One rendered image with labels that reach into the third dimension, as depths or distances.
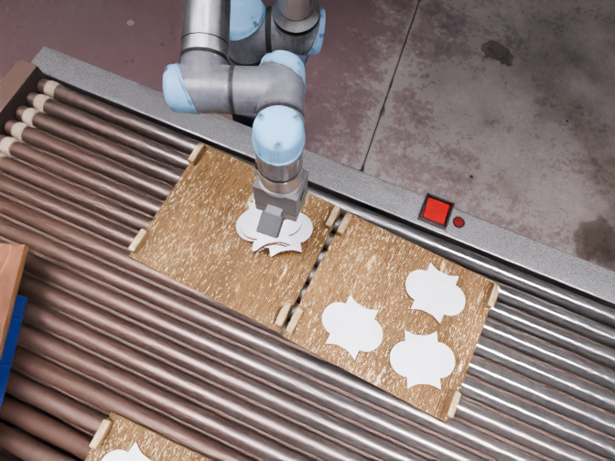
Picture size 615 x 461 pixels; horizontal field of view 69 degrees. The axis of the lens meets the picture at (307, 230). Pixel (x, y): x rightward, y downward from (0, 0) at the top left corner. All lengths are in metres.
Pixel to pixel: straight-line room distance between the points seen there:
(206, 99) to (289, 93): 0.13
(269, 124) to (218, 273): 0.53
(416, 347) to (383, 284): 0.16
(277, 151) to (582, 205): 2.11
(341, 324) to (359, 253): 0.18
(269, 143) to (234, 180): 0.55
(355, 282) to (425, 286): 0.17
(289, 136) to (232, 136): 0.63
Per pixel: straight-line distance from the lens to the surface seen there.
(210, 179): 1.18
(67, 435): 1.17
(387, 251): 1.12
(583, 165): 2.70
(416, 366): 1.07
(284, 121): 0.65
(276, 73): 0.72
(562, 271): 1.29
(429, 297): 1.10
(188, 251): 1.12
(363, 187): 1.19
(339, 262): 1.09
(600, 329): 1.30
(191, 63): 0.75
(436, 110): 2.54
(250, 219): 1.06
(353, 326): 1.05
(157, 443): 1.08
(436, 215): 1.19
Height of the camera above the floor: 1.98
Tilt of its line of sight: 70 degrees down
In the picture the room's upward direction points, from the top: 6 degrees clockwise
